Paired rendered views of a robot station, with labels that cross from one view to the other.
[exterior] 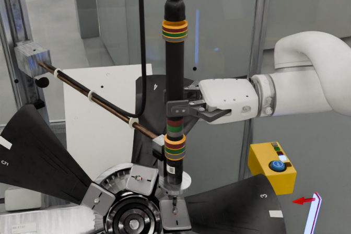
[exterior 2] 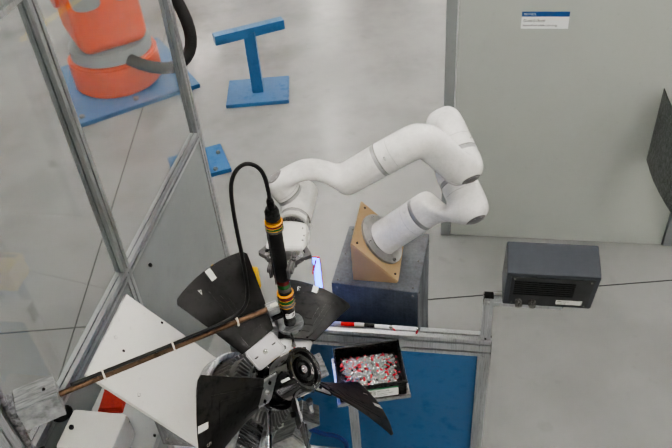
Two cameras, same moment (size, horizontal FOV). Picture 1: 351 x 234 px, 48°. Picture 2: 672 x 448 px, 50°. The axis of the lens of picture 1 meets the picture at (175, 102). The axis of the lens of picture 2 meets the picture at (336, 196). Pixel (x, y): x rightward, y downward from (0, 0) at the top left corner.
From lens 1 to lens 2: 1.44 m
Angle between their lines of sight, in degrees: 56
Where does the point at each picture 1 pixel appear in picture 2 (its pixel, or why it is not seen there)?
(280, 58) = (286, 193)
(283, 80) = (300, 203)
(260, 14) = (93, 178)
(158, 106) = (220, 300)
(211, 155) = not seen: hidden behind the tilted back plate
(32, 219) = not seen: outside the picture
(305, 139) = (164, 254)
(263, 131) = (141, 280)
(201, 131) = not seen: hidden behind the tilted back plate
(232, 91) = (294, 233)
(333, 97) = (351, 188)
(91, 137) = (163, 394)
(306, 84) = (307, 195)
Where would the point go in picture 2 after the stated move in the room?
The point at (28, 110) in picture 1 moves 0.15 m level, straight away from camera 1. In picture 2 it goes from (204, 382) to (136, 391)
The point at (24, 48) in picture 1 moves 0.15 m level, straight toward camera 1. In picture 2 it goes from (30, 400) to (96, 393)
